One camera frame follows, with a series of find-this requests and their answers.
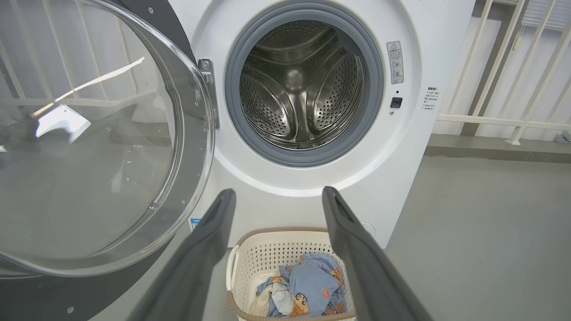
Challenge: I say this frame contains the grey warning sticker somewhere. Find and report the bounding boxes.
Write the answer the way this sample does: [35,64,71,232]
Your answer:
[386,41,404,85]

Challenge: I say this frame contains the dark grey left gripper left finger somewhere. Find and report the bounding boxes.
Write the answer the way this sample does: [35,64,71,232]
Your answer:
[127,189,237,321]

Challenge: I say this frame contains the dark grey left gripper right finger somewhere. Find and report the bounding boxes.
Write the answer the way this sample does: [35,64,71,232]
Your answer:
[322,186,433,321]

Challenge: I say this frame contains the blue cartoon print garment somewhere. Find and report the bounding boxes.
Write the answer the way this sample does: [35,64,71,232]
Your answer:
[257,253,348,318]

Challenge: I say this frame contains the white and cream garment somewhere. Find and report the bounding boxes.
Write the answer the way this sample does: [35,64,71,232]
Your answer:
[249,282,295,317]

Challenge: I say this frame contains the white front-load washing machine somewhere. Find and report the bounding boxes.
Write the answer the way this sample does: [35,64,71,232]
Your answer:
[167,0,476,250]

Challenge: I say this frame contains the stainless steel washing machine drum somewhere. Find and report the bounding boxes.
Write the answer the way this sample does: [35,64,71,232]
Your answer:
[240,20,364,150]

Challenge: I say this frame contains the white metal railing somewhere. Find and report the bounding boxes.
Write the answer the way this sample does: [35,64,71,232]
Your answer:
[437,0,571,145]

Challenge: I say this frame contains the metal door hinge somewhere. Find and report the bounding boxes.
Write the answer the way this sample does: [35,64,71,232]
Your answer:
[199,58,220,130]

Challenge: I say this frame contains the cream perforated laundry basket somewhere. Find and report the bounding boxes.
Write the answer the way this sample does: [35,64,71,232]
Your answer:
[226,227,357,321]

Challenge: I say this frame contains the white horizontal window blinds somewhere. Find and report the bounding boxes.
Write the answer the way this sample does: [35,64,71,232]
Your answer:
[520,0,571,32]

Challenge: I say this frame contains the round black glass washer door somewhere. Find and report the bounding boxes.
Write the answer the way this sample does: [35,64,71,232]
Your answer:
[0,0,220,321]

